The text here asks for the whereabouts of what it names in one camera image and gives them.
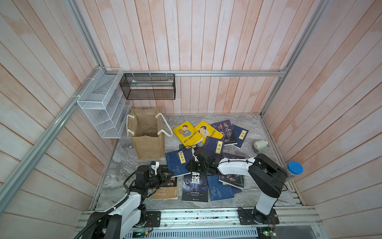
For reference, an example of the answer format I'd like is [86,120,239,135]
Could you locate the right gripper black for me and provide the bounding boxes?
[184,159,209,173]

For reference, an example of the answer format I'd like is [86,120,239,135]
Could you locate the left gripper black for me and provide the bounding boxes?
[145,169,175,190]

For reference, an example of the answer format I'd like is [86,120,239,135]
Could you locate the blue book Han Feizi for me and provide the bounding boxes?
[165,147,194,177]

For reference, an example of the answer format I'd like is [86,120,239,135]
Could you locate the brown book Scroll Marked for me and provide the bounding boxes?
[151,177,178,200]

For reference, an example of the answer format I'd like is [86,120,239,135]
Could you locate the brown canvas tote bag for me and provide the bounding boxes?
[126,108,173,160]

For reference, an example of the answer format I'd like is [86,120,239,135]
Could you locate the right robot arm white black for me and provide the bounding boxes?
[186,146,288,225]

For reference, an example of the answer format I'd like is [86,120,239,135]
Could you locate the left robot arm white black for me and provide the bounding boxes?
[75,161,174,239]

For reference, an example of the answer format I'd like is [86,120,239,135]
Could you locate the blue book yellow label middle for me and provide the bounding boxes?
[204,136,224,157]

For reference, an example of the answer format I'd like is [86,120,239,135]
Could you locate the black wolf book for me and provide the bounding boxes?
[182,172,209,202]

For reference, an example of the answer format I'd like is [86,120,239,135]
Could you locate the blue book bottom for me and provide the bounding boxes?
[207,175,242,201]

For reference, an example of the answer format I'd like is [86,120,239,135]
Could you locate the yellow book left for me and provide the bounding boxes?
[173,120,203,146]

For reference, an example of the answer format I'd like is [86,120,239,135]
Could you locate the dark portrait book near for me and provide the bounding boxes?
[219,152,245,189]

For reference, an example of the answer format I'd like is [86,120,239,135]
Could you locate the dark portrait book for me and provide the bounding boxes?
[211,119,238,145]
[219,152,245,189]

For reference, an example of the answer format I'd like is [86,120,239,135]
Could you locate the yellow book right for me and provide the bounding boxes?
[196,120,224,144]

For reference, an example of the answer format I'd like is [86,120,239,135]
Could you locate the dark portrait book far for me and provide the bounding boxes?
[211,119,238,145]

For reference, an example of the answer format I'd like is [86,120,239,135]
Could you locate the small blue book far right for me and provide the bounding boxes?
[232,124,249,148]

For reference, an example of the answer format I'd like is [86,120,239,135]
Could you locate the white tape roll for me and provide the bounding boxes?
[252,139,269,153]

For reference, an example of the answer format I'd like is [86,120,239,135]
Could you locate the clear tube blue cap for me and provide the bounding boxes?
[284,161,303,177]

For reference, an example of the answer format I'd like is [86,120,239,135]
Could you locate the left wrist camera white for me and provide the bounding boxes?
[149,161,160,176]

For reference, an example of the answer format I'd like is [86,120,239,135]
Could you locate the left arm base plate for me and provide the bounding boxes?
[139,211,161,228]

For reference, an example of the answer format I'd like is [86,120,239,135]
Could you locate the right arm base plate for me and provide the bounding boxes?
[237,208,280,226]

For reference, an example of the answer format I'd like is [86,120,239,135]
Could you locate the black mesh wall basket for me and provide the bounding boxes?
[119,73,176,100]

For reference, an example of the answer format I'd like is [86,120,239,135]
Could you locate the aluminium frame bar back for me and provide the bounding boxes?
[106,68,286,77]

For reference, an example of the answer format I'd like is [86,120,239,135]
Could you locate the white wire mesh shelf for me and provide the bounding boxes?
[77,67,132,139]

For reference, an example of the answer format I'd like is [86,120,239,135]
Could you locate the aluminium rail front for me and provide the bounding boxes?
[148,206,323,230]

